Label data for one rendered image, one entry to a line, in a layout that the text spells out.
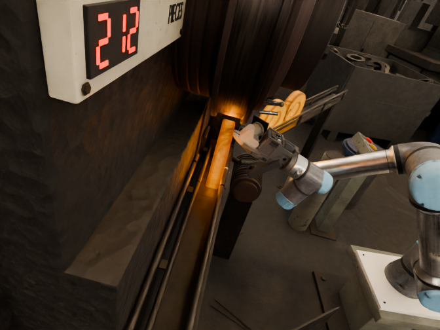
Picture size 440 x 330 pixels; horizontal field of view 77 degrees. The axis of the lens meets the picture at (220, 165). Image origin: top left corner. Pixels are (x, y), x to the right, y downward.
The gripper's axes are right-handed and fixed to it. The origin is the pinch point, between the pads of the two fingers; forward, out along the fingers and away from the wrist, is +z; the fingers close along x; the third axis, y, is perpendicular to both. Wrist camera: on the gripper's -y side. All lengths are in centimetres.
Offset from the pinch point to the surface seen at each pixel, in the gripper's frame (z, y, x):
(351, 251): -76, -24, -11
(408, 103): -157, 28, -198
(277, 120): -18.0, 0.0, -33.2
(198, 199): 1.3, -10.2, 22.3
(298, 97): -21.0, 10.7, -41.1
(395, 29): -157, 79, -349
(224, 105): 9.9, 18.6, 29.3
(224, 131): 5.3, 7.5, 16.6
